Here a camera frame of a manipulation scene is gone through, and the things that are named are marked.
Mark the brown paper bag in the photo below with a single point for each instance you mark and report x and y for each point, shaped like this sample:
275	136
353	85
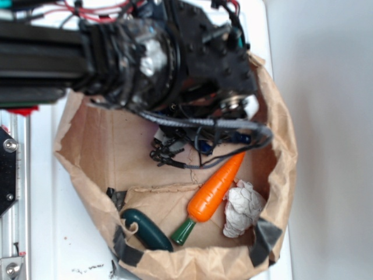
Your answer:
104	149

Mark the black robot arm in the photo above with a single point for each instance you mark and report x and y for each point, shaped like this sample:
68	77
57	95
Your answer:
150	56

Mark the aluminium frame rail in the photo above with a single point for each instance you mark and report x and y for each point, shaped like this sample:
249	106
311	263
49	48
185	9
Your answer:
15	224

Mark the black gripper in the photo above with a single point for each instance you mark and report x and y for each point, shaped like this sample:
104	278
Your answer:
218	80

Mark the black mounting plate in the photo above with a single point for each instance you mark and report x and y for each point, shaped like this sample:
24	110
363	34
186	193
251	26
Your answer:
8	171

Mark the crumpled white paper ball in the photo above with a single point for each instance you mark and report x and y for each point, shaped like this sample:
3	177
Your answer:
242	209

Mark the dark green toy cucumber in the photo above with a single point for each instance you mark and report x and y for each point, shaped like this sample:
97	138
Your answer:
148	232

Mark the orange toy carrot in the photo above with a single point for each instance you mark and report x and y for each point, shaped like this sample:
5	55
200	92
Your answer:
207	199

